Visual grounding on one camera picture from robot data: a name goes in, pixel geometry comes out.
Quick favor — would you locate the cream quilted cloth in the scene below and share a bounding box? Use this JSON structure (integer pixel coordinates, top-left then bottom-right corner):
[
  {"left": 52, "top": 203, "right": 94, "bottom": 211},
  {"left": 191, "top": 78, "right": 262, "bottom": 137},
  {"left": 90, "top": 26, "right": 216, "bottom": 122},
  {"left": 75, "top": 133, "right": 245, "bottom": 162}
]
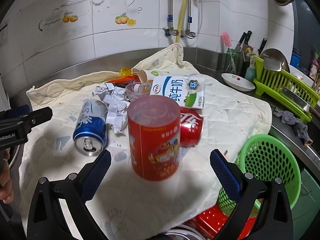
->
[{"left": 18, "top": 42, "right": 273, "bottom": 240}]

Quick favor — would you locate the blue beer can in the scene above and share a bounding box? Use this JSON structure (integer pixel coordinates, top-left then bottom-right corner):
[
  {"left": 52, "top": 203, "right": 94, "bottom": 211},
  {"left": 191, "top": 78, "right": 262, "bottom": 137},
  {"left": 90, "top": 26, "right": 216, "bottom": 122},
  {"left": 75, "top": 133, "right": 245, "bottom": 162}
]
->
[{"left": 73, "top": 99, "right": 107, "bottom": 157}]

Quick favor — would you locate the white paper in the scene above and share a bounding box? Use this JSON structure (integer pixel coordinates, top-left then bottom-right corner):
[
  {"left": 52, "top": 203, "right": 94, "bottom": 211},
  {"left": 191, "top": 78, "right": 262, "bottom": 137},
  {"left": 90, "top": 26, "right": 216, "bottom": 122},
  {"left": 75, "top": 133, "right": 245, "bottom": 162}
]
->
[{"left": 92, "top": 82, "right": 130, "bottom": 134}]

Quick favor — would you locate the white milk carton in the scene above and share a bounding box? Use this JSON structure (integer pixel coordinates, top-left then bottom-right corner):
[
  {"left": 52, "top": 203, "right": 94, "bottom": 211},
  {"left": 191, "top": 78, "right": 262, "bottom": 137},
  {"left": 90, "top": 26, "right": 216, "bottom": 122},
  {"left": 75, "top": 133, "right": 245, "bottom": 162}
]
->
[{"left": 150, "top": 76, "right": 205, "bottom": 110}]

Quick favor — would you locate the orange snack wrapper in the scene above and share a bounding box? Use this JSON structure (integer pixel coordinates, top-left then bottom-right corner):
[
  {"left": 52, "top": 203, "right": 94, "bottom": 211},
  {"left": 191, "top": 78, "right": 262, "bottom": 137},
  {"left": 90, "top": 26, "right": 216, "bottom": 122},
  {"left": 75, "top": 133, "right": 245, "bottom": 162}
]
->
[{"left": 107, "top": 75, "right": 140, "bottom": 88}]

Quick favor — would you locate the yellow gas hose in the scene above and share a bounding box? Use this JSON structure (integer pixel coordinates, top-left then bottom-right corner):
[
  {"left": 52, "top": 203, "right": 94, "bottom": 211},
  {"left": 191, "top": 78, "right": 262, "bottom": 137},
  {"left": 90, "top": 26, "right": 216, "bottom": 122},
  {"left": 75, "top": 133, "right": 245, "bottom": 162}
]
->
[{"left": 175, "top": 0, "right": 194, "bottom": 44}]

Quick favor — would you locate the steel ladle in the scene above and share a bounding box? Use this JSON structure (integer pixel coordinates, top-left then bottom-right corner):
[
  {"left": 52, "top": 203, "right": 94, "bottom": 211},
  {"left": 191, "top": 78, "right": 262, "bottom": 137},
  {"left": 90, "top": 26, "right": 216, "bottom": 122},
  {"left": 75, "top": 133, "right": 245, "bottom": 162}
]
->
[{"left": 260, "top": 48, "right": 290, "bottom": 73}]

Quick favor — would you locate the green utensil holder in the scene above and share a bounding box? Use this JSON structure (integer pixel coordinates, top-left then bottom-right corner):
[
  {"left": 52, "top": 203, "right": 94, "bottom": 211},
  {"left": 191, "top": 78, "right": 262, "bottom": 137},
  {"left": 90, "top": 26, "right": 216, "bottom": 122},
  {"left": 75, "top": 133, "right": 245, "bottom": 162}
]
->
[{"left": 223, "top": 48, "right": 244, "bottom": 75}]

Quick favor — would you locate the white ceramic bowl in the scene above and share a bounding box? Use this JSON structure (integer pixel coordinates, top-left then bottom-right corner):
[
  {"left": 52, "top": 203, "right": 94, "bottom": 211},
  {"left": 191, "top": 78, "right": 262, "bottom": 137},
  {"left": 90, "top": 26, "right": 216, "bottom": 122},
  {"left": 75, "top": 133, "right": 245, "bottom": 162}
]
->
[{"left": 221, "top": 73, "right": 255, "bottom": 92}]

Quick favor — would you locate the white paper cup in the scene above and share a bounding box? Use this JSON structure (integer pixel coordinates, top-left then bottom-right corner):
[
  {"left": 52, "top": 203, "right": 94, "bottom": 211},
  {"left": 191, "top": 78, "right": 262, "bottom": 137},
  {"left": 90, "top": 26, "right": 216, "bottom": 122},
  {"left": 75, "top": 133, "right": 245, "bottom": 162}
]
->
[{"left": 137, "top": 70, "right": 170, "bottom": 83}]

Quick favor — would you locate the yellow plastic wrapper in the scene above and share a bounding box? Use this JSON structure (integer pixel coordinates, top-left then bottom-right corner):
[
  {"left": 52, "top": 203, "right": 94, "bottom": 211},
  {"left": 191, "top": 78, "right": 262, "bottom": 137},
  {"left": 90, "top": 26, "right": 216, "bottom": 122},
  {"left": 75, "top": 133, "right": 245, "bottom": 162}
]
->
[{"left": 119, "top": 67, "right": 138, "bottom": 77}]

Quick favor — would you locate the green detergent bottle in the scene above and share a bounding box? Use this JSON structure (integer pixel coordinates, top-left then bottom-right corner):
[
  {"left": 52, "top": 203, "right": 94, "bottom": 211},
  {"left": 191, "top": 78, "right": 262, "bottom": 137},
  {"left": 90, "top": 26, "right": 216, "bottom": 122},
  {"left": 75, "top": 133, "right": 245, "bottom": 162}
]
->
[{"left": 245, "top": 59, "right": 257, "bottom": 83}]

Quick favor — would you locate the clear plastic cup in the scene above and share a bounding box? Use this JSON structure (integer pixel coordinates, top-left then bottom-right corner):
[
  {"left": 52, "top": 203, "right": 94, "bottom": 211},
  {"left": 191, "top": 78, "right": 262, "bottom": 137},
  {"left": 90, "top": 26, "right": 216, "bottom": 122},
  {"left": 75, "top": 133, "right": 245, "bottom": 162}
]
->
[{"left": 125, "top": 82, "right": 151, "bottom": 102}]

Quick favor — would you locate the pink dish brush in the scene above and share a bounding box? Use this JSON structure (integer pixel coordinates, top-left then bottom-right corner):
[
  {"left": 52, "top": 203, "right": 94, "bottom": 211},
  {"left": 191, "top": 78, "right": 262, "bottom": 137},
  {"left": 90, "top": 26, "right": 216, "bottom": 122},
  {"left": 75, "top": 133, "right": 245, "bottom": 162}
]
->
[{"left": 221, "top": 32, "right": 232, "bottom": 48}]

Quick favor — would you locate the green plastic basket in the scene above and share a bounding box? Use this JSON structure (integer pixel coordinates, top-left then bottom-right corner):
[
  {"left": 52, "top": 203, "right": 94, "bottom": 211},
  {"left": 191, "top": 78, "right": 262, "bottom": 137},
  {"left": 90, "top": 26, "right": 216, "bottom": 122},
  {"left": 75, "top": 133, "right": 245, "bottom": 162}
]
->
[{"left": 234, "top": 134, "right": 301, "bottom": 208}]

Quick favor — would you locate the steel pot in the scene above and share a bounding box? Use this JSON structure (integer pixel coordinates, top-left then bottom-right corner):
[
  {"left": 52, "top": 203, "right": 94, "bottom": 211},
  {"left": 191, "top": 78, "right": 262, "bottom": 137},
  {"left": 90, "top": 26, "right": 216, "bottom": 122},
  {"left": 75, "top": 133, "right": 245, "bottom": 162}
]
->
[{"left": 164, "top": 224, "right": 206, "bottom": 240}]

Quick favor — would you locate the grey rag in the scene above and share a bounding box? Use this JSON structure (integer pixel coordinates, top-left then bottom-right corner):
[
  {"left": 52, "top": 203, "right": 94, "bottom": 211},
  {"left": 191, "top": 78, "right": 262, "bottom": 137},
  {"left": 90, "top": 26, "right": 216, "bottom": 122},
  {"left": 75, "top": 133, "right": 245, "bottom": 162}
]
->
[{"left": 272, "top": 107, "right": 313, "bottom": 146}]

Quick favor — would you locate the red cylindrical snack canister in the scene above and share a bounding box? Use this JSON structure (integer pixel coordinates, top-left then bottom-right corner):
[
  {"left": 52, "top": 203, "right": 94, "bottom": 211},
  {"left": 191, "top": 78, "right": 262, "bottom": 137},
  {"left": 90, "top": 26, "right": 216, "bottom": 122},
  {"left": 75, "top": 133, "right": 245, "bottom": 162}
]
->
[{"left": 127, "top": 95, "right": 180, "bottom": 181}]

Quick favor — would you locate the green cabinet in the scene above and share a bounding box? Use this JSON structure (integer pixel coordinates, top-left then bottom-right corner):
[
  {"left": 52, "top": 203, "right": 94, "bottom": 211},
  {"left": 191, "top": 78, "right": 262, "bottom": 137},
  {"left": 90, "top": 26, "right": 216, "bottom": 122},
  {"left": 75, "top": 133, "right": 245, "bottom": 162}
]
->
[{"left": 292, "top": 169, "right": 319, "bottom": 239}]

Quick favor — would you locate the red plastic basket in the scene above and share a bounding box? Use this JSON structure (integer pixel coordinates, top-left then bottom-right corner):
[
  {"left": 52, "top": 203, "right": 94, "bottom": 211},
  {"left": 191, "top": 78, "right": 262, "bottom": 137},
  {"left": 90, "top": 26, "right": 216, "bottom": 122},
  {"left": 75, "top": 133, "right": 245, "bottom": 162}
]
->
[{"left": 183, "top": 204, "right": 258, "bottom": 240}]

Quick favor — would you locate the person's left hand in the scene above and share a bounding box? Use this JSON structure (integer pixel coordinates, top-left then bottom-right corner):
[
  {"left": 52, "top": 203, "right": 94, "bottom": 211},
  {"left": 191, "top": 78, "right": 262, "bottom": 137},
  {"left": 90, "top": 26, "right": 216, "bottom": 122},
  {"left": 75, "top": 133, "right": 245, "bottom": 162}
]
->
[{"left": 0, "top": 149, "right": 14, "bottom": 204}]

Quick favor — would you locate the green dish rack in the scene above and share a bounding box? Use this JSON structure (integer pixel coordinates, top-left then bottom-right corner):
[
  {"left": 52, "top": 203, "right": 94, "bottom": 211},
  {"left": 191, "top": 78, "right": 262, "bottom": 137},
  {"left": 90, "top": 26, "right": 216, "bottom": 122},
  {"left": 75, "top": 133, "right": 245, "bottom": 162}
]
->
[{"left": 252, "top": 56, "right": 319, "bottom": 124}]

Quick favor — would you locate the red cola can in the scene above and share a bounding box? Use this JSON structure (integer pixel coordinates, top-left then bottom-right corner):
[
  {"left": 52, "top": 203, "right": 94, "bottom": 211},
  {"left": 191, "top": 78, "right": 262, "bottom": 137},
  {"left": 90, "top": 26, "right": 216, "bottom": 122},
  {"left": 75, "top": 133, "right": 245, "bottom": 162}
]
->
[{"left": 180, "top": 108, "right": 204, "bottom": 147}]

